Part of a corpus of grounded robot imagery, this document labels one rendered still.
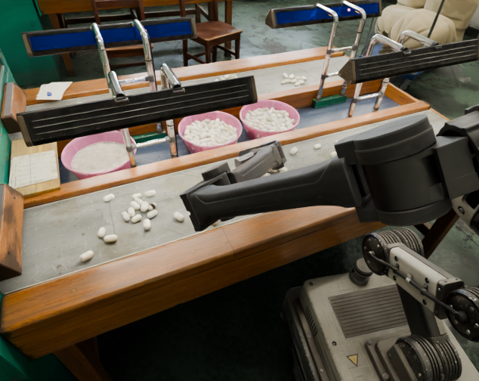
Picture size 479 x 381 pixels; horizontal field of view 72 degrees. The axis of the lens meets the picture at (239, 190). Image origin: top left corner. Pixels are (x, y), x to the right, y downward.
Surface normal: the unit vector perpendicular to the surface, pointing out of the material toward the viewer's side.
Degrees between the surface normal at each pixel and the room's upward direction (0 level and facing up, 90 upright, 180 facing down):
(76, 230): 0
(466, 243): 0
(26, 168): 0
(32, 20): 90
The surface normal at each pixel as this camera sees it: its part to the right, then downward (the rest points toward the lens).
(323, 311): 0.04, -0.72
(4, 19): 0.38, 0.65
